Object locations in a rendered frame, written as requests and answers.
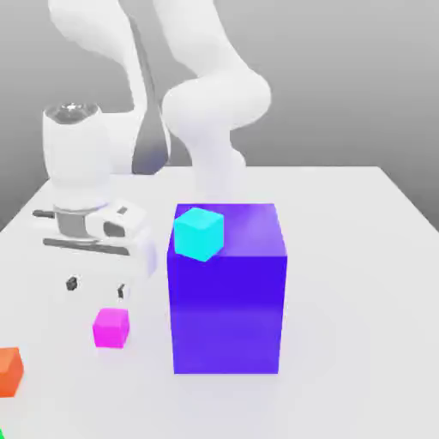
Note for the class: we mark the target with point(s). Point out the small magenta cube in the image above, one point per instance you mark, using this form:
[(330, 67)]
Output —
[(109, 329)]

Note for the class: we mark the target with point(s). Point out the large blue box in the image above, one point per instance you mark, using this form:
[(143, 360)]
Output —
[(226, 308)]

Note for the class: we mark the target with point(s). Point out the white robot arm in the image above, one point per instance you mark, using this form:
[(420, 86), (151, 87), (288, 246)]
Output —
[(212, 113)]

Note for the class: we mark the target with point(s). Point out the small orange cube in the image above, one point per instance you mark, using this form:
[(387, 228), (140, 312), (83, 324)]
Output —
[(8, 374)]

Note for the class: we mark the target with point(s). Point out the small cyan cube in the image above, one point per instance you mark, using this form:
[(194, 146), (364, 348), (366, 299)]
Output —
[(197, 236)]

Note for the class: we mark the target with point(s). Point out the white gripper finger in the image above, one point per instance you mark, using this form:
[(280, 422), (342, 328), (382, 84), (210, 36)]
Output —
[(121, 291), (71, 284)]

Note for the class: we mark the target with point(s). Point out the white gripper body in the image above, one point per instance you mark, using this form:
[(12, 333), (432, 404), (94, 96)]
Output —
[(103, 264)]

